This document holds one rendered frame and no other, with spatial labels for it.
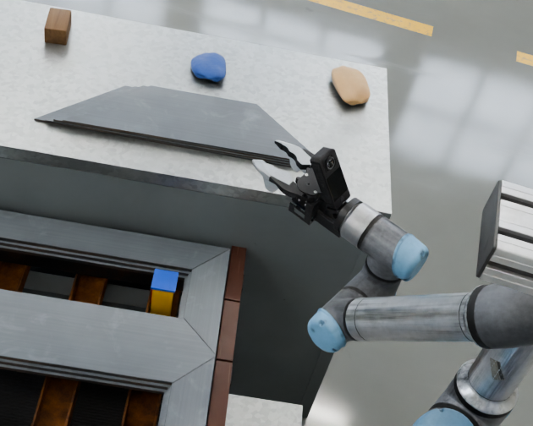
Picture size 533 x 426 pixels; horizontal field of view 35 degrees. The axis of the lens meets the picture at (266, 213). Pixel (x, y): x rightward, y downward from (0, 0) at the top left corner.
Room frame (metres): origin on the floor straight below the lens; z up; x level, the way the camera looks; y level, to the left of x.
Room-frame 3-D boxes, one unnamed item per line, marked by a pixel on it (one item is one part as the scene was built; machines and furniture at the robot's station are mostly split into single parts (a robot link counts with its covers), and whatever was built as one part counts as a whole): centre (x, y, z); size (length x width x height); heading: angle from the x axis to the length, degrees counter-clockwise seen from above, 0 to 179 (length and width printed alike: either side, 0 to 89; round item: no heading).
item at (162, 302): (1.26, 0.20, 0.78); 0.05 x 0.05 x 0.19; 6
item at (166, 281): (1.26, 0.20, 0.88); 0.06 x 0.06 x 0.02; 6
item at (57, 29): (1.89, 0.69, 1.07); 0.10 x 0.06 x 0.05; 11
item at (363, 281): (1.02, -0.23, 1.34); 0.11 x 0.08 x 0.11; 150
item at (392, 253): (1.04, -0.24, 1.43); 0.11 x 0.08 x 0.09; 60
